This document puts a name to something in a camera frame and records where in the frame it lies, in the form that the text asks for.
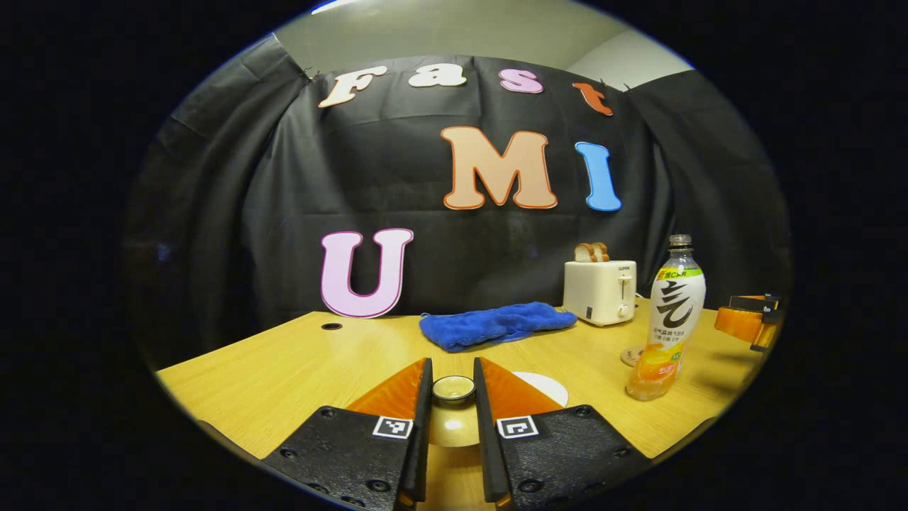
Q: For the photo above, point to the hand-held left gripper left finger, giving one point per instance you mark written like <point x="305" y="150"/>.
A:
<point x="421" y="440"/>

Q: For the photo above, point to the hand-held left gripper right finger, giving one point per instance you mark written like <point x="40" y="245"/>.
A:
<point x="488" y="447"/>

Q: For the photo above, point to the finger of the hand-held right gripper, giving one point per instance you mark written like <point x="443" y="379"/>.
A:
<point x="755" y="301"/>
<point x="741" y="323"/>

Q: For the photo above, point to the yellow ceramic teacup lid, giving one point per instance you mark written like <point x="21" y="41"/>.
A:
<point x="454" y="389"/>

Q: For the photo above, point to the clear plastic water bottle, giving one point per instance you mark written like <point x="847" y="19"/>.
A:
<point x="670" y="319"/>

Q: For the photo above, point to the yellow ceramic teacup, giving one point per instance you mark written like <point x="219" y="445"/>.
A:
<point x="546" y="387"/>

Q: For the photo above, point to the round cork coaster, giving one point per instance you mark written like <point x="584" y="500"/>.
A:
<point x="630" y="357"/>

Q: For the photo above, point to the blue towel cloth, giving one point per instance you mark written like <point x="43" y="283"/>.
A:
<point x="489" y="326"/>

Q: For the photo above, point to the cream white toaster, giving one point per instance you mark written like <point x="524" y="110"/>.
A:
<point x="599" y="294"/>

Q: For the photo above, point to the toast bread slice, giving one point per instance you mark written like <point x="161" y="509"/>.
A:
<point x="603" y="251"/>
<point x="584" y="253"/>

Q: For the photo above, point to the black backdrop cloth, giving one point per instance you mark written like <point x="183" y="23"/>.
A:
<point x="284" y="213"/>

